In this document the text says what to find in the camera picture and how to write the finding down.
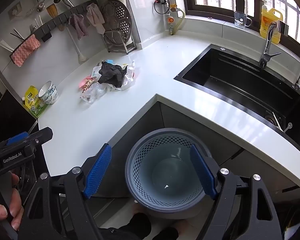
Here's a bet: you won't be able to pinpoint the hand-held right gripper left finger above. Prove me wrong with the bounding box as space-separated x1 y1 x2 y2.
17 144 113 240

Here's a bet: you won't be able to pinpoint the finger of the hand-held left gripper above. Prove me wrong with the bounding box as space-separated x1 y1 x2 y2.
5 127 53 146

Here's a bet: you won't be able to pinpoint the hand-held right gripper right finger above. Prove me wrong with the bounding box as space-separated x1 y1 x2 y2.
189 144 283 240

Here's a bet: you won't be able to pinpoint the grey perforated trash bin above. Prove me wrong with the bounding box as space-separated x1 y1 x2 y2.
125 127 219 220

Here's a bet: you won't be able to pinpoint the yellow green packet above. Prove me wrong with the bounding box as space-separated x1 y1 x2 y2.
24 85 49 118

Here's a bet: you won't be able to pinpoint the black cooktop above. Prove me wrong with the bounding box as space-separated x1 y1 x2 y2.
0 81 38 147

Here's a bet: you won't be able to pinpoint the clear plastic bag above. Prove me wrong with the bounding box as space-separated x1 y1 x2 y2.
81 59 136 104

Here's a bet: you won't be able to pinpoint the printed snack wrapper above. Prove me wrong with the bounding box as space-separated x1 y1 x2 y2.
84 78 96 91

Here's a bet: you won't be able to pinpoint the pink wavy sponge cloth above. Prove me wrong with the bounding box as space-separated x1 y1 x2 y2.
10 34 41 68

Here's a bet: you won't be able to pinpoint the sink drain strainer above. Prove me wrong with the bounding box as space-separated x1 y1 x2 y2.
263 111 293 133

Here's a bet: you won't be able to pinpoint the black kitchen sink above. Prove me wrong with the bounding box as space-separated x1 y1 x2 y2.
174 43 300 159

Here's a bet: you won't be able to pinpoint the white chopsticks bundle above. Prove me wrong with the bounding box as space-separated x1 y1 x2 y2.
0 40 16 53

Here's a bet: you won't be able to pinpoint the black plastic bag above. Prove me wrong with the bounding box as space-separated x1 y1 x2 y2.
97 61 128 88

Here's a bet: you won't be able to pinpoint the black chopsticks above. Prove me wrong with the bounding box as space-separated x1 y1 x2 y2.
10 27 26 41

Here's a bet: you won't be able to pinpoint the mauve dish cloth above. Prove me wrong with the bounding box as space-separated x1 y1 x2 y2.
68 13 89 41

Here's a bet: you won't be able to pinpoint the metal dish rack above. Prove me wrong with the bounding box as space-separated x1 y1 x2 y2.
103 31 137 55

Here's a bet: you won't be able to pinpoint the wooden spatula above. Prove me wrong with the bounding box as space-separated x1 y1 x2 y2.
46 3 59 18

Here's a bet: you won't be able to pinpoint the beige dish cloth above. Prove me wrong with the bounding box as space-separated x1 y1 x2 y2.
86 3 106 35

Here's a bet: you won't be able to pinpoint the perforated metal steamer plate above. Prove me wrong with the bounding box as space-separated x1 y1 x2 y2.
99 0 133 43

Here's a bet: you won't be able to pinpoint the chrome kitchen faucet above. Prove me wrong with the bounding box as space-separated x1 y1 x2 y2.
259 19 289 68

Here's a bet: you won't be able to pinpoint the gas valve with orange knob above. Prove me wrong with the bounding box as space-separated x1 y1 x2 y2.
164 4 177 35

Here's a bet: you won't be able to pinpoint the printed glass mug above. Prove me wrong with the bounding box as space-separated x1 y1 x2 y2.
233 10 253 29

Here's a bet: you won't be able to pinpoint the yellow detergent bottle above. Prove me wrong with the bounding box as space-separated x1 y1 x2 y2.
259 0 283 44

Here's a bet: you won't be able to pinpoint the white handled brush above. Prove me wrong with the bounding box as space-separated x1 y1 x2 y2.
64 24 87 63

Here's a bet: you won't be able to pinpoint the white wall socket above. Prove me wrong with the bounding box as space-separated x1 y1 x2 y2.
8 1 23 19

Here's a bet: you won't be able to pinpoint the black cable loop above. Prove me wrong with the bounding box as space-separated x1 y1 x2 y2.
154 0 170 14

